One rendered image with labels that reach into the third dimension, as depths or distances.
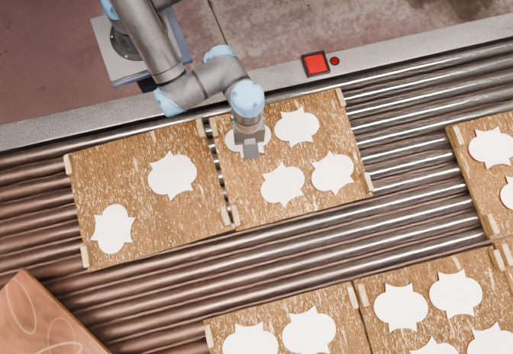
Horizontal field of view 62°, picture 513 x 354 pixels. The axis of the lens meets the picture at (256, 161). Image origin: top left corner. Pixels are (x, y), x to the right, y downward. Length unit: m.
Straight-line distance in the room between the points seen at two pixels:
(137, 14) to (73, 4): 1.86
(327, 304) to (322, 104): 0.58
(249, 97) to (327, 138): 0.40
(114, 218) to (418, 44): 1.09
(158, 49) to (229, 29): 1.58
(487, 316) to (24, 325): 1.19
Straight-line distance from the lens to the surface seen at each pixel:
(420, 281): 1.29
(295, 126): 1.27
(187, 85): 1.00
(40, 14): 2.83
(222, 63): 1.01
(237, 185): 1.22
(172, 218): 1.23
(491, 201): 1.40
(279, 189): 1.21
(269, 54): 2.45
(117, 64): 1.47
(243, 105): 0.94
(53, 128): 1.42
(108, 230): 1.26
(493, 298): 1.37
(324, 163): 1.25
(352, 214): 1.26
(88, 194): 1.30
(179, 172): 1.23
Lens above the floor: 2.13
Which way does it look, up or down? 75 degrees down
